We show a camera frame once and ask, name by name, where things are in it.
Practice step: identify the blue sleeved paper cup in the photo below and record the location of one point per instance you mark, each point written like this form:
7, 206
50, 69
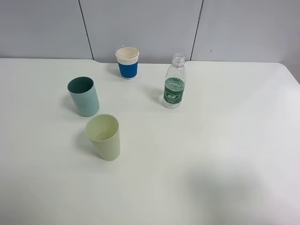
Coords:
127, 58

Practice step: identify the pale green plastic cup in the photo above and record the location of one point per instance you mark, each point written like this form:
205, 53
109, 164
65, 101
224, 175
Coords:
103, 132

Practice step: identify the clear bottle green label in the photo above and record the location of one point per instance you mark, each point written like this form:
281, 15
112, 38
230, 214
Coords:
175, 81

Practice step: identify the teal plastic cup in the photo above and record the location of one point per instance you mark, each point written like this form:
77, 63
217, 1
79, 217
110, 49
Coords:
83, 93

